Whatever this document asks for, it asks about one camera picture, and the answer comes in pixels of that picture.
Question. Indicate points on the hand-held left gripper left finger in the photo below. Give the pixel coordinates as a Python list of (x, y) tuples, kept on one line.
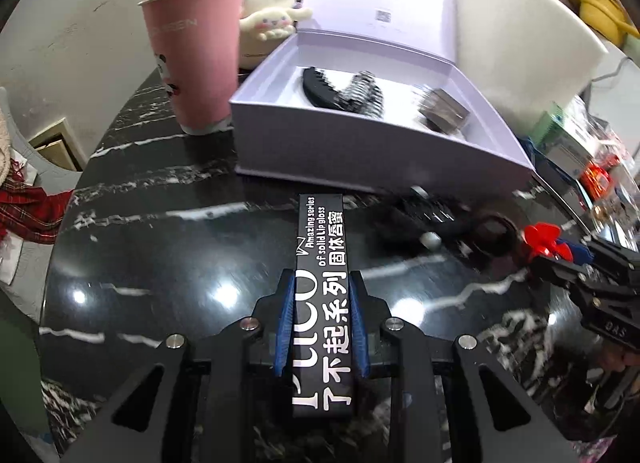
[(285, 323)]

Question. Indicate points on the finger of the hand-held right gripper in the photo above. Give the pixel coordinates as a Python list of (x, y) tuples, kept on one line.
[(555, 268), (585, 253)]

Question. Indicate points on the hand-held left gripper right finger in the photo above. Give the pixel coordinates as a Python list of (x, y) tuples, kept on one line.
[(359, 323)]

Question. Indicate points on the small red bow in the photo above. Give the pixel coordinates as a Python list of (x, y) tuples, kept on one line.
[(540, 238)]

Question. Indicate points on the long black lipstick box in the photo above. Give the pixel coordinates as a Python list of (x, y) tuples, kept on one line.
[(322, 253)]

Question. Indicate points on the black round hair band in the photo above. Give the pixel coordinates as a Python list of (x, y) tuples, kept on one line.
[(475, 235)]

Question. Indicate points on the lavender gift box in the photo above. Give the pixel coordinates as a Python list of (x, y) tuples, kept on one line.
[(350, 143)]

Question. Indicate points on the black white checkered hair bow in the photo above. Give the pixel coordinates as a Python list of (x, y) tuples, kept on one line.
[(362, 93)]

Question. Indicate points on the black claw hair clip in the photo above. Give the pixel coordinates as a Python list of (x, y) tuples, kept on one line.
[(320, 90)]

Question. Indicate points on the black smartphone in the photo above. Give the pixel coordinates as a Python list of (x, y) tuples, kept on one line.
[(565, 193)]

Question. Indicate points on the red packet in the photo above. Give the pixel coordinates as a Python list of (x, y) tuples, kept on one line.
[(597, 178)]

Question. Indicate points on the green white medicine box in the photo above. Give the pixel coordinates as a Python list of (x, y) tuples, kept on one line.
[(560, 138)]

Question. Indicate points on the white chair back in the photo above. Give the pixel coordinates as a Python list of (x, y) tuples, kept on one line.
[(525, 43)]

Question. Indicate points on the yellow bag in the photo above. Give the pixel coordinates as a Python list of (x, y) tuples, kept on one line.
[(605, 13)]

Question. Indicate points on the plain pink paper cup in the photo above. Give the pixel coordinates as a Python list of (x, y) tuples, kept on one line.
[(200, 68)]

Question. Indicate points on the dark green seat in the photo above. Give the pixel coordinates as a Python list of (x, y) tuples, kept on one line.
[(20, 368)]

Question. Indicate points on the red plaid scarf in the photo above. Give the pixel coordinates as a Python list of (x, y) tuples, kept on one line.
[(30, 208)]

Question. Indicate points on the beige wooden panel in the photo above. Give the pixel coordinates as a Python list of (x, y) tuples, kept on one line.
[(60, 143)]

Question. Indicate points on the grey chair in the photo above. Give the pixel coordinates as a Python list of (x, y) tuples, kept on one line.
[(22, 153)]

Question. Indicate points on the beige fleece blanket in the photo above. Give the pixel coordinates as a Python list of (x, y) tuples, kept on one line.
[(4, 143)]

